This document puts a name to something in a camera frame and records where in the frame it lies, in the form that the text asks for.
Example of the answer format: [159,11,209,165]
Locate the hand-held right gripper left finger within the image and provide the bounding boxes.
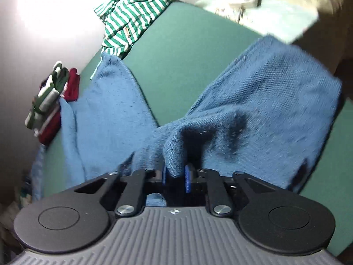
[74,165,169,218]

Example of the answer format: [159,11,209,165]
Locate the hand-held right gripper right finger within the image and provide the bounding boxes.
[184,165,276,218]

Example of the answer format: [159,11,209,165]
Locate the blue knit sweater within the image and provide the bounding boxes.
[30,35,344,207]

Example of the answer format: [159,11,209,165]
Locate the stack of folded clothes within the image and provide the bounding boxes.
[38,68,81,146]

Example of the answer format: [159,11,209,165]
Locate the green mat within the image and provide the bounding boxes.
[41,1,353,257]

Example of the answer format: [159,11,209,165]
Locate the folded grey garment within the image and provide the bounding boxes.
[34,107,60,138]

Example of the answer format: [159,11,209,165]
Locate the folded green white cardigan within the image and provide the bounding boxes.
[24,61,70,131]

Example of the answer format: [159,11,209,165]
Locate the green white striped shirt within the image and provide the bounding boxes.
[94,0,175,60]

